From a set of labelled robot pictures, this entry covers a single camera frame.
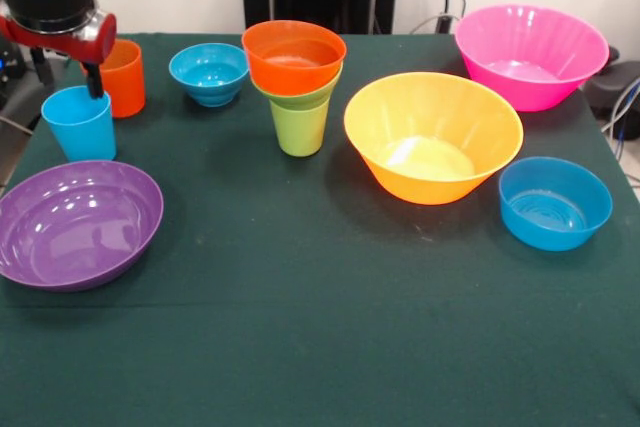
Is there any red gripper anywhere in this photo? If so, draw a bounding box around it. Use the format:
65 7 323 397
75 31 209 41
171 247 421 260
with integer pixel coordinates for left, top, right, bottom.
0 0 118 100

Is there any blue plastic cup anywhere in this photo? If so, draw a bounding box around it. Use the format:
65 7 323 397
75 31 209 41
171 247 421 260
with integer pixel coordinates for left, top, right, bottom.
40 85 118 163

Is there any orange round bowl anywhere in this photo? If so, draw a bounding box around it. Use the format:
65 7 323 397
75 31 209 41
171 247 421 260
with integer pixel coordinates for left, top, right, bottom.
241 19 348 97

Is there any green stepped bowl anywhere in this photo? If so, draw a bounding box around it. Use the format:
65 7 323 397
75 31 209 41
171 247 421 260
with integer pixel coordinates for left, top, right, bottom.
249 64 344 111

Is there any black computer case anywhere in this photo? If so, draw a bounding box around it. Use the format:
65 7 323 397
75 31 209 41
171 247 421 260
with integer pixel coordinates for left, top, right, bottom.
0 36 29 109

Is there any orange plastic cup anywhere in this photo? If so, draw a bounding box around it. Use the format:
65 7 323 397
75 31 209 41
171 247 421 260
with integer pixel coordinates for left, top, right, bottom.
79 38 147 120

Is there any light blue stepped bowl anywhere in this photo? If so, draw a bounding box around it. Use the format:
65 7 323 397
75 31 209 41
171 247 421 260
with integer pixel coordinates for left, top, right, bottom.
168 42 250 108

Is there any large purple bowl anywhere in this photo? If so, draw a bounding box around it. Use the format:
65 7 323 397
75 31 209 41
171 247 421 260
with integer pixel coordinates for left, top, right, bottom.
0 159 165 293

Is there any green plastic cup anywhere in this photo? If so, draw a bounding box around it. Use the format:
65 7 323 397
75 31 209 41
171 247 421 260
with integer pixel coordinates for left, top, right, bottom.
268 98 330 157

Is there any large yellow-orange bowl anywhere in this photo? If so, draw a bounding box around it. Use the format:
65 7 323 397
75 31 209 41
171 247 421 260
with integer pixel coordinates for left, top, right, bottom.
343 71 525 206

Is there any dark green tablecloth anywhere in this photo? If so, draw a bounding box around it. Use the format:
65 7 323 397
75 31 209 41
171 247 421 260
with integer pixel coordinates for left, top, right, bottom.
0 32 640 427

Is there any large pink bowl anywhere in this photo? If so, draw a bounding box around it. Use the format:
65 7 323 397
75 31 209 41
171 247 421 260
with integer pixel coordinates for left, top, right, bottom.
453 3 611 113

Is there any blue round bowl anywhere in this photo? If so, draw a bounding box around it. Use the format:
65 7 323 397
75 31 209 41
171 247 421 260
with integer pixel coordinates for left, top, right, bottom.
498 156 614 252

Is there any black equipment base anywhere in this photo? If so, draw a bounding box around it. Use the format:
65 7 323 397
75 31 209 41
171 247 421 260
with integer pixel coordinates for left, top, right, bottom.
582 44 640 121

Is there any white cable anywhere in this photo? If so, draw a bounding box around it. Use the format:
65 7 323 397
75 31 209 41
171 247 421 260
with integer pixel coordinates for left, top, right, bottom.
407 13 459 34

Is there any grey cable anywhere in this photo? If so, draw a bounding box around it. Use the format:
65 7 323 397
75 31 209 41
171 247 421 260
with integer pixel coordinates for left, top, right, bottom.
599 74 640 148

